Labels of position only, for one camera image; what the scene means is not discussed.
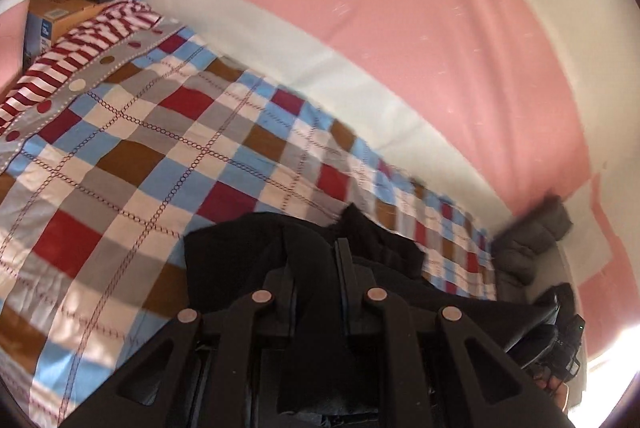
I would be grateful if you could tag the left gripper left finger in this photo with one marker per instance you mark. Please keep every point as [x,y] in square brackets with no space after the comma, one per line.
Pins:
[280,307]

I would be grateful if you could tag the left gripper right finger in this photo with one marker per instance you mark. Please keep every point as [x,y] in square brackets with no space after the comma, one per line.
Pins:
[370,345]

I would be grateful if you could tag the large black jacket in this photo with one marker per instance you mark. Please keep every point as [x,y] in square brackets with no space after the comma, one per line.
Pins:
[230,260]

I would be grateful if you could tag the person's right hand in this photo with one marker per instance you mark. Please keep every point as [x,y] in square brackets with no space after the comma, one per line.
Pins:
[554,387]

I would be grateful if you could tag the grey quilted cushion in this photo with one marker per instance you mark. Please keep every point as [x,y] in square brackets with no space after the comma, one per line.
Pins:
[517,250]

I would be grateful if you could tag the checkered patchwork bed sheet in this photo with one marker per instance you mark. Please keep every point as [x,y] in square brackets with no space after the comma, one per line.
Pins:
[155,138]

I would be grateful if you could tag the red white striped cloth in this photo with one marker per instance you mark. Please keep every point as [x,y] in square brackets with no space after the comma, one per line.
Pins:
[73,51]

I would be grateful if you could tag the brown cardboard box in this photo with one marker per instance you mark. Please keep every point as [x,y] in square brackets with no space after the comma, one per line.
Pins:
[48,20]

